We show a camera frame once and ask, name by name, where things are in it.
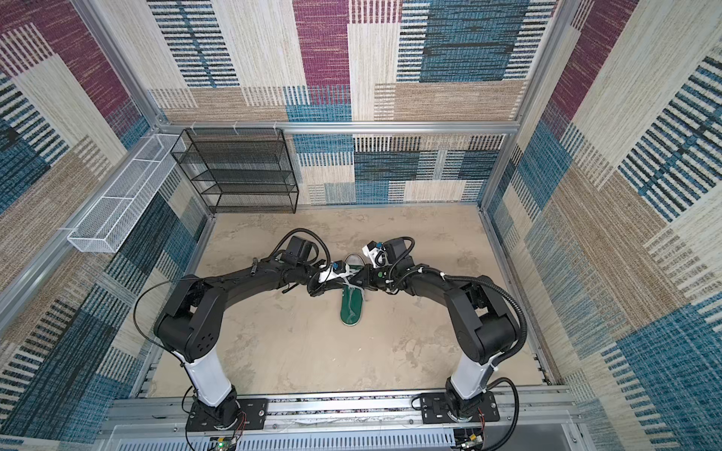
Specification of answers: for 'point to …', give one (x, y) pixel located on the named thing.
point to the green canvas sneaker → (353, 295)
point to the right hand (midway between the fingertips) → (352, 284)
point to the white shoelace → (351, 286)
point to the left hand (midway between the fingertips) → (341, 276)
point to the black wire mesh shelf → (240, 170)
